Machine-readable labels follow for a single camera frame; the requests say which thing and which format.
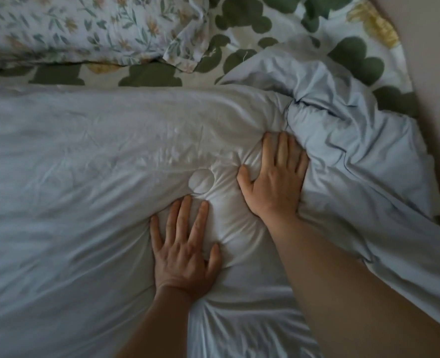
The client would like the person's left forearm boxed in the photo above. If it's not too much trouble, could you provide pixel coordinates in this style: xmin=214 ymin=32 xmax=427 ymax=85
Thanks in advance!
xmin=115 ymin=286 xmax=195 ymax=358

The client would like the light blue duvet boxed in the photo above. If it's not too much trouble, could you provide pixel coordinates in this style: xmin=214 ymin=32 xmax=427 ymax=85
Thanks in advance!
xmin=0 ymin=35 xmax=440 ymax=358

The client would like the green leaf print bed sheet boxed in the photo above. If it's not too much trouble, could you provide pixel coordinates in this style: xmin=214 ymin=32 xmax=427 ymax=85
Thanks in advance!
xmin=0 ymin=0 xmax=421 ymax=120

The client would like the person's left hand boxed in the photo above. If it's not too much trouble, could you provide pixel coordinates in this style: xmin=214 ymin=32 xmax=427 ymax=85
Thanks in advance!
xmin=150 ymin=195 xmax=223 ymax=300

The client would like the person's right hand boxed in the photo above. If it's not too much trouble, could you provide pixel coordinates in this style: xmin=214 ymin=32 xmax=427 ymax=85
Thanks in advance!
xmin=237 ymin=131 xmax=310 ymax=223

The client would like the small floral print pillow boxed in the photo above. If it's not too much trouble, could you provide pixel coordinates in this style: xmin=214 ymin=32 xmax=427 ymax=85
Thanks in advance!
xmin=0 ymin=0 xmax=220 ymax=74

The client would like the person's right forearm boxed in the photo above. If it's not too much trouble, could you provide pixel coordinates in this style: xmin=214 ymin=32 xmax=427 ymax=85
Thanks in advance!
xmin=259 ymin=214 xmax=440 ymax=358

